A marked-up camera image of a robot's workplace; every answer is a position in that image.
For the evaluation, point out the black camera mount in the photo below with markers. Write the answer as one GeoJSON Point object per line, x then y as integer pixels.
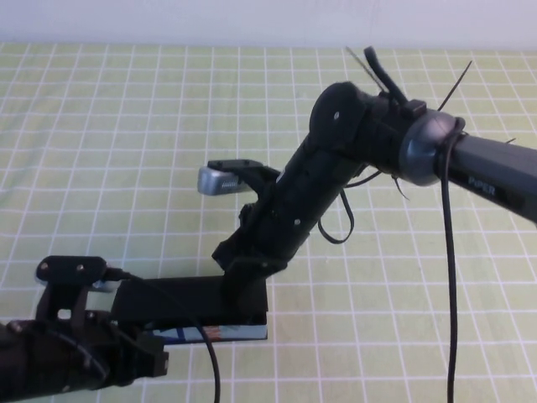
{"type": "Point", "coordinates": [69, 268]}
{"type": "Point", "coordinates": [251, 172]}

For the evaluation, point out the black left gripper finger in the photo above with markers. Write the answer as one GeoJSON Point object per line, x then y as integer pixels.
{"type": "Point", "coordinates": [152, 343]}
{"type": "Point", "coordinates": [160, 364]}

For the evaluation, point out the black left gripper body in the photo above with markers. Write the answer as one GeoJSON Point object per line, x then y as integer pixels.
{"type": "Point", "coordinates": [117, 352]}

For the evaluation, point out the black glasses case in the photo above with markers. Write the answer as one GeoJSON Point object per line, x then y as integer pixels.
{"type": "Point", "coordinates": [176, 298]}

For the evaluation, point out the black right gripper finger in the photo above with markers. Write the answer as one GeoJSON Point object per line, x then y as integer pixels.
{"type": "Point", "coordinates": [230, 287]}
{"type": "Point", "coordinates": [253, 289]}

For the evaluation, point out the green checked tablecloth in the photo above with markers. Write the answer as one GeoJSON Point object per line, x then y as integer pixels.
{"type": "Point", "coordinates": [126, 126]}

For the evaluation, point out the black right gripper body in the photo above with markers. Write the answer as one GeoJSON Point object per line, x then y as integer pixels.
{"type": "Point", "coordinates": [256, 247]}

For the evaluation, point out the black zip tie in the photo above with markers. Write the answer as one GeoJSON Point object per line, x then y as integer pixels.
{"type": "Point", "coordinates": [369, 73]}
{"type": "Point", "coordinates": [400, 189]}
{"type": "Point", "coordinates": [455, 84]}

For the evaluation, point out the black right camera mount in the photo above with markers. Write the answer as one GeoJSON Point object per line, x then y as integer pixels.
{"type": "Point", "coordinates": [251, 172]}

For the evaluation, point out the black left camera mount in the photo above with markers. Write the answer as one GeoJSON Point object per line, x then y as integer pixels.
{"type": "Point", "coordinates": [69, 268]}

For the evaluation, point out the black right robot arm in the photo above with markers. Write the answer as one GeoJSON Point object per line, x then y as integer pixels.
{"type": "Point", "coordinates": [319, 197]}

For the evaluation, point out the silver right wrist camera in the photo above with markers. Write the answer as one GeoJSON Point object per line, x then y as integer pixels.
{"type": "Point", "coordinates": [218, 182]}

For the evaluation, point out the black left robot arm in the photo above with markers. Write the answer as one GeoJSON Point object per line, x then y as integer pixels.
{"type": "Point", "coordinates": [42, 365]}

